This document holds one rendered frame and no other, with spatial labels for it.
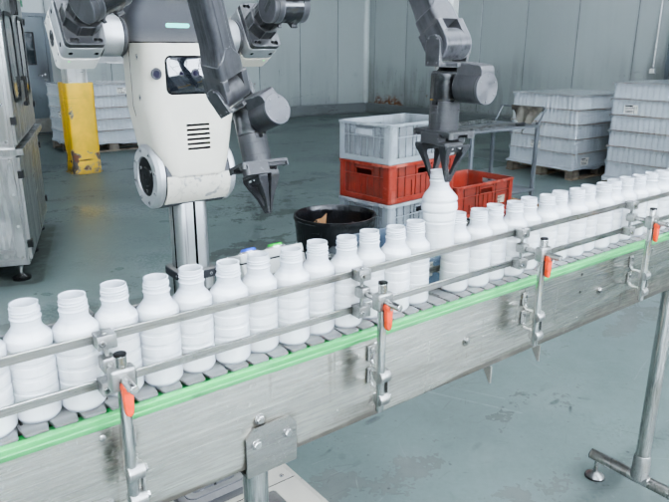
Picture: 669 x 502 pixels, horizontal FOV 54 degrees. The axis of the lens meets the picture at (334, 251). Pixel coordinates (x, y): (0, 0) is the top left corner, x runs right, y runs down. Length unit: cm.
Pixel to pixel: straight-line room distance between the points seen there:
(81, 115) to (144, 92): 713
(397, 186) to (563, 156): 497
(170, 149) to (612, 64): 1137
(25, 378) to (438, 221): 77
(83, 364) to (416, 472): 177
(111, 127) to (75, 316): 971
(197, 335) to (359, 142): 278
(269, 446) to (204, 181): 74
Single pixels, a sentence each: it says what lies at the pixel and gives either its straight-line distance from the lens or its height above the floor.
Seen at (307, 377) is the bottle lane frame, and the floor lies 95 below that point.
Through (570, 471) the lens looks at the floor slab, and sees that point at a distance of 268.
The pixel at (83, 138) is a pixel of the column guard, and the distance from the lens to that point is 872.
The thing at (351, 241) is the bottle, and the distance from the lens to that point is 114.
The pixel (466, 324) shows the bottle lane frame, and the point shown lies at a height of 94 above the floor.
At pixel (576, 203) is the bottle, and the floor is 113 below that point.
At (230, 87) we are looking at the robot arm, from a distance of 127.
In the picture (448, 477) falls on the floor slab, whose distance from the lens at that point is 254.
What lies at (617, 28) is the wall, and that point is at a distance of 1259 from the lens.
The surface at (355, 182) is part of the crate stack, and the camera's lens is 377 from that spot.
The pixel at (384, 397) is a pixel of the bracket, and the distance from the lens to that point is 118.
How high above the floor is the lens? 148
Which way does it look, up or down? 17 degrees down
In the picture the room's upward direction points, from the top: straight up
